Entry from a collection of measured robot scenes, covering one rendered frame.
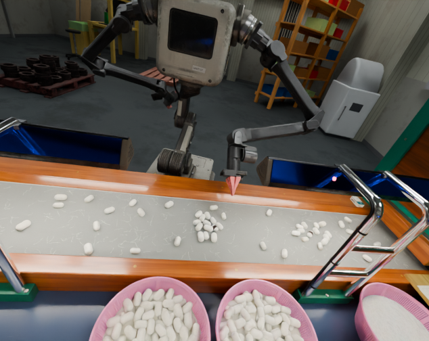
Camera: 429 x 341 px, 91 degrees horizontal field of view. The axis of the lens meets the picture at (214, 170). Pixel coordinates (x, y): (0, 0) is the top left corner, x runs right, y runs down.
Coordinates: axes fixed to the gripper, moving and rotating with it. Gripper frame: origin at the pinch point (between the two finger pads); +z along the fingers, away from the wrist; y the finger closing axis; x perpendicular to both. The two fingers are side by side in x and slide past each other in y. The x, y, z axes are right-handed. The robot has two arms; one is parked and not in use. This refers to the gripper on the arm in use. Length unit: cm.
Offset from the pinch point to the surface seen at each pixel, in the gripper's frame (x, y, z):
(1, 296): -13, -64, 33
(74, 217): 0, -56, 13
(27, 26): 502, -482, -519
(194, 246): -5.9, -14.7, 20.4
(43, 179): 9, -73, -1
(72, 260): -13, -49, 25
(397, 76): 163, 342, -260
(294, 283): -14.0, 17.4, 29.8
